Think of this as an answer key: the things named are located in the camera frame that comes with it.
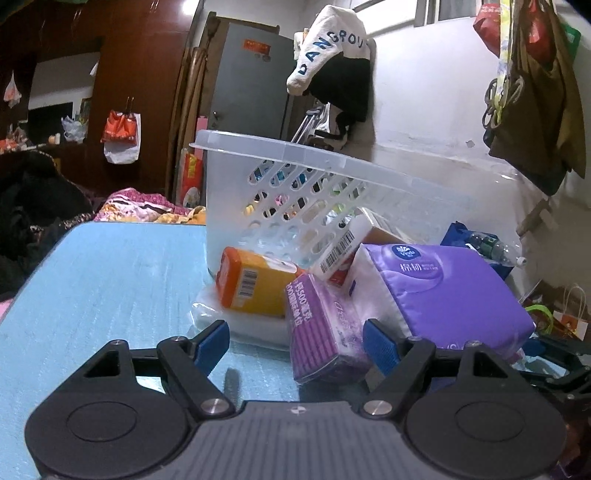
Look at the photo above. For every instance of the light blue table mat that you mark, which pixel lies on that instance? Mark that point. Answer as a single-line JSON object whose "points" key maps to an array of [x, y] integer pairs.
{"points": [[102, 281]]}

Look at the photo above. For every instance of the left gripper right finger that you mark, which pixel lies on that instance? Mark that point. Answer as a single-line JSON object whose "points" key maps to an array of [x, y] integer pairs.
{"points": [[461, 414]]}

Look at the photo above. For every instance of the small purple tissue pack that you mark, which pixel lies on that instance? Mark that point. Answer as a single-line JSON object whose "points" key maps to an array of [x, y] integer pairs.
{"points": [[326, 341]]}

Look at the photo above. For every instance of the orange box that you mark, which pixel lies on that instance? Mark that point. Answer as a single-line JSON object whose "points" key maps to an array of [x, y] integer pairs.
{"points": [[254, 283]]}

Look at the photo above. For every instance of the orange and white bag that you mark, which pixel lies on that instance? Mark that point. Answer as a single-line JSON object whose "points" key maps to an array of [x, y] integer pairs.
{"points": [[121, 137]]}

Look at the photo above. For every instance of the red hanging bag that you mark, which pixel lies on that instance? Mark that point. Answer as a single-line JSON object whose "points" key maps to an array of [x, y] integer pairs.
{"points": [[487, 25]]}

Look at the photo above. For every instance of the grey metal door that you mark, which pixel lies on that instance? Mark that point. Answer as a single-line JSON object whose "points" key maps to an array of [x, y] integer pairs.
{"points": [[250, 90]]}

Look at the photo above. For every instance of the dark red wooden wardrobe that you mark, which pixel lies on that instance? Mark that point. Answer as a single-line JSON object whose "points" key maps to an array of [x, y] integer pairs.
{"points": [[143, 49]]}

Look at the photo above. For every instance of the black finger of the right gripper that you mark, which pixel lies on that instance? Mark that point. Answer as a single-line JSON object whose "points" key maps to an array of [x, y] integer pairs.
{"points": [[559, 369]]}

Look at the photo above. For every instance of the white barcode box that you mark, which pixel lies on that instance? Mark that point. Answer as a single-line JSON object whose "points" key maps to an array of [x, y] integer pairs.
{"points": [[366, 227]]}

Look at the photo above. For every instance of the large purple tissue pack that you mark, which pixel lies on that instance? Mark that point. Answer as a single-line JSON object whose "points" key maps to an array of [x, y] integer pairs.
{"points": [[448, 295]]}

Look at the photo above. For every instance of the clear water bottle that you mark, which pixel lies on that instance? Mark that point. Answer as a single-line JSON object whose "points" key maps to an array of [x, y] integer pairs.
{"points": [[495, 250]]}

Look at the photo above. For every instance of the pink floral blanket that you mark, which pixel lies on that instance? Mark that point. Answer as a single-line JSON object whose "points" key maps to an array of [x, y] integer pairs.
{"points": [[130, 206]]}

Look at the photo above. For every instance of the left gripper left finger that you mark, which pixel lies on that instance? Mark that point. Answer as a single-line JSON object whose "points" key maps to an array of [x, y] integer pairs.
{"points": [[126, 413]]}

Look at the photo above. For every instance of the white lettered jacket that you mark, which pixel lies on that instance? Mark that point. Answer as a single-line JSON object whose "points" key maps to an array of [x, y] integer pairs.
{"points": [[335, 31]]}

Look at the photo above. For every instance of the white plastic basket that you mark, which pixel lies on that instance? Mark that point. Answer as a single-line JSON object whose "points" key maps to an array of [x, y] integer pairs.
{"points": [[292, 201]]}

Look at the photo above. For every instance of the black hanging garment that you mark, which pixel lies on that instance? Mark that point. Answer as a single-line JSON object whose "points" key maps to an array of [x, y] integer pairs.
{"points": [[344, 83]]}

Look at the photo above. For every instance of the blue shopping bag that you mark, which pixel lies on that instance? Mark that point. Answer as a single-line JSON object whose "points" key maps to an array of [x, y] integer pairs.
{"points": [[457, 235]]}

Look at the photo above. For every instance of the black clothing pile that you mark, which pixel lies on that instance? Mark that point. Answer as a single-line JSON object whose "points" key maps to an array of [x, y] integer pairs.
{"points": [[38, 206]]}

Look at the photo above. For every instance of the olive hanging bag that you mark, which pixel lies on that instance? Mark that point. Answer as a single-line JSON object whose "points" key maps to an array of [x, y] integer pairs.
{"points": [[534, 116]]}

